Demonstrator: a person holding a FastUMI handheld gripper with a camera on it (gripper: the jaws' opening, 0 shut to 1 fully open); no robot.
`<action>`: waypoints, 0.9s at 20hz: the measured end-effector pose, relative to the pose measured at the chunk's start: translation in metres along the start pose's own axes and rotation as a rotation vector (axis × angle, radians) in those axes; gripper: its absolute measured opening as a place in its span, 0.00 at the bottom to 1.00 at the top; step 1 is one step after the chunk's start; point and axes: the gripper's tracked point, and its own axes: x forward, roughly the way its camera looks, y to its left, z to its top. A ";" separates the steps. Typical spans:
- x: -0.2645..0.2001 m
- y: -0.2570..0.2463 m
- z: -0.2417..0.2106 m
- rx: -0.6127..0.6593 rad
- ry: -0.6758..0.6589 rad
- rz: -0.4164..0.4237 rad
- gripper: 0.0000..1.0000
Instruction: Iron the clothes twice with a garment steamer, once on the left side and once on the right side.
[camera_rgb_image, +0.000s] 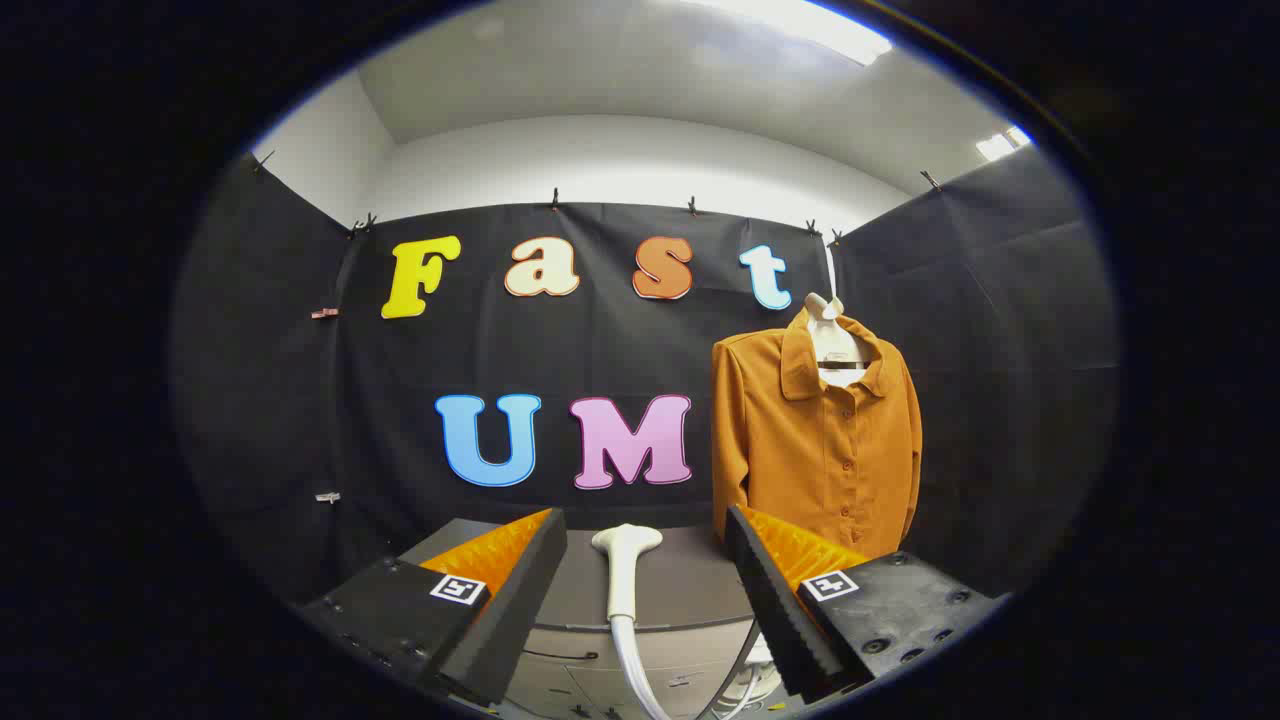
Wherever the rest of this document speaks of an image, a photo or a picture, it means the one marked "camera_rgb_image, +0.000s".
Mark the grey cabinet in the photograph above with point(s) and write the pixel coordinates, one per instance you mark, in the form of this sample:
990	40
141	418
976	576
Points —
690	650

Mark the white clothes hanger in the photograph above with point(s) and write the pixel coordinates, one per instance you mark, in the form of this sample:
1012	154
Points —
832	345

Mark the black backdrop cloth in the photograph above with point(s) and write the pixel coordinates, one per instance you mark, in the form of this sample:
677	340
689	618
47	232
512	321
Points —
600	350

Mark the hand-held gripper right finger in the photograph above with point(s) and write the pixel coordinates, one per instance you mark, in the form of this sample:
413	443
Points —
775	600

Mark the small ceiling light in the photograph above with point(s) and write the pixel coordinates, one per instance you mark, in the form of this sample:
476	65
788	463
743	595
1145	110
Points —
1000	145

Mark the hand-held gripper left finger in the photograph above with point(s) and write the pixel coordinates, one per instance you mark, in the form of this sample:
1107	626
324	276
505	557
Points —
520	590

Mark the white garment steamer head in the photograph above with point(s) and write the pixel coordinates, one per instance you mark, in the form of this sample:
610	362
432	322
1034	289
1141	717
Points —
624	570

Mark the long ceiling light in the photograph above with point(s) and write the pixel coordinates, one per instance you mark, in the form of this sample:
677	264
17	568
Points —
810	25

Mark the orange button-up shirt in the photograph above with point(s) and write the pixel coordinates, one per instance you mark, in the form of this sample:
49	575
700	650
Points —
820	450

